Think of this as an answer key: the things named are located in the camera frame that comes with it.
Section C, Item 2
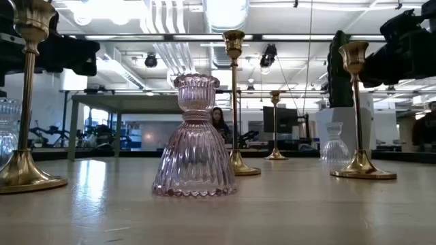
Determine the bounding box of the clear ribbed glass candle holder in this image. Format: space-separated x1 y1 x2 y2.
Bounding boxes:
0 97 22 171
320 121 351 163

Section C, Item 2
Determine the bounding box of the pink ribbed glass candle holder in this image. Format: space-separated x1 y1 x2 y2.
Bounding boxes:
152 73 238 198

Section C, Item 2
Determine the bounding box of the short brass candlestick holder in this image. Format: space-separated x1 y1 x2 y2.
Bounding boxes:
264 90 289 161
0 0 68 195

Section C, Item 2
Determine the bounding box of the green cactus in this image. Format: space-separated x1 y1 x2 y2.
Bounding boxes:
326 29 355 109

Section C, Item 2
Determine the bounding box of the dark office monitor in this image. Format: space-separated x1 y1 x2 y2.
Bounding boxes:
262 105 300 135

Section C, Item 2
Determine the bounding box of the black floor equipment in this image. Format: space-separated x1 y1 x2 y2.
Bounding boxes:
29 124 71 148

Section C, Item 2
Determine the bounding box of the tall brass candlestick holder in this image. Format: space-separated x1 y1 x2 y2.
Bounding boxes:
222 29 262 177
330 41 398 180

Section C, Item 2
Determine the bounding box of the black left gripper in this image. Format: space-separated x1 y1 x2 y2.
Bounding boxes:
36 14 101 77

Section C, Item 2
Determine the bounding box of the person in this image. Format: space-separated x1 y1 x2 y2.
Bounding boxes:
211 106 233 144

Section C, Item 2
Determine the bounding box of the black ceiling spotlight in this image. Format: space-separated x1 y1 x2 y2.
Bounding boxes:
260 43 278 69
144 53 159 69

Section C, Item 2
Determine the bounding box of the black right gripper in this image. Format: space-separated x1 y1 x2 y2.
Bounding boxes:
359 8 436 88

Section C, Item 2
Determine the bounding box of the black overhead frame bar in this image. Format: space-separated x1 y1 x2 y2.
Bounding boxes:
57 33 388 43

